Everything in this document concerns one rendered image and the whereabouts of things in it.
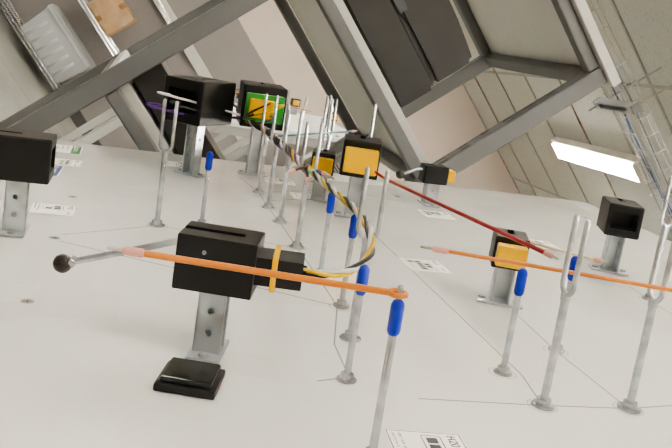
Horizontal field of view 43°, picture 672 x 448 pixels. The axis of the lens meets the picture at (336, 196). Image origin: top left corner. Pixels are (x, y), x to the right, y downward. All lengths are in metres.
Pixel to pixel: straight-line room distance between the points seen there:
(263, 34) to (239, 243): 7.42
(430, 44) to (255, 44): 6.36
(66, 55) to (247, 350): 6.89
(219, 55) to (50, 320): 7.33
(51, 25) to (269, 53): 1.93
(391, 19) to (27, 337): 1.13
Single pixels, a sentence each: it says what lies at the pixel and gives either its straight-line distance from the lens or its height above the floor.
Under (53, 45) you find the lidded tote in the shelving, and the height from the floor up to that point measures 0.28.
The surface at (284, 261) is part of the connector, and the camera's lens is 0.60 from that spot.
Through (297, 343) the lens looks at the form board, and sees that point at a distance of 0.68.
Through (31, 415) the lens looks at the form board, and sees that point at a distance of 0.54.
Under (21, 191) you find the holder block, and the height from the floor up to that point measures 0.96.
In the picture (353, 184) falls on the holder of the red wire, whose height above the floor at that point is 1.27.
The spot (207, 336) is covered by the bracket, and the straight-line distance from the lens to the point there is 0.63.
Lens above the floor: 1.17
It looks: 4 degrees up
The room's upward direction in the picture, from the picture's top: 59 degrees clockwise
